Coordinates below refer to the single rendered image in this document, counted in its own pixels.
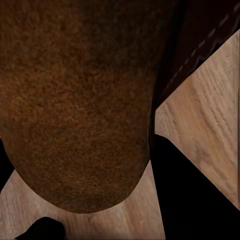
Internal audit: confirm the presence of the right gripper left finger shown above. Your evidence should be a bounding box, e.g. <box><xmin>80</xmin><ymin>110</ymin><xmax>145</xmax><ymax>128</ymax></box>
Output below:
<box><xmin>0</xmin><ymin>138</ymin><xmax>15</xmax><ymax>192</ymax></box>

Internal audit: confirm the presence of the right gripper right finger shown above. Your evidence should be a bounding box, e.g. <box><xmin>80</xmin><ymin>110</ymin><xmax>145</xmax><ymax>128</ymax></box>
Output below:
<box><xmin>150</xmin><ymin>134</ymin><xmax>240</xmax><ymax>240</ymax></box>

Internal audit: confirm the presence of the sandal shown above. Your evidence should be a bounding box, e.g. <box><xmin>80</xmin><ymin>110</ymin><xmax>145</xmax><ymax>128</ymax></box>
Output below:
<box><xmin>0</xmin><ymin>0</ymin><xmax>240</xmax><ymax>214</ymax></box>

